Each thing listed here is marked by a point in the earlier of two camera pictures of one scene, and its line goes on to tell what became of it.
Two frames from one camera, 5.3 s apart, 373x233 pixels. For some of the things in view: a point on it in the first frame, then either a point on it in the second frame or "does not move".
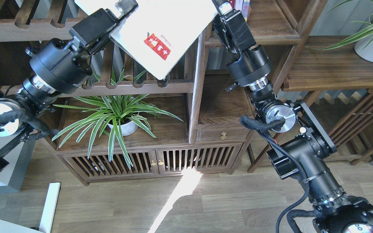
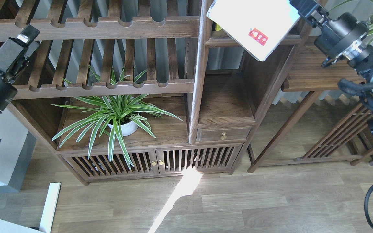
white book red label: (162, 34) to (260, 26)
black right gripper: (252, 66) to (340, 35)
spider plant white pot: (115, 115) does not move
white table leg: (49, 208) does not move
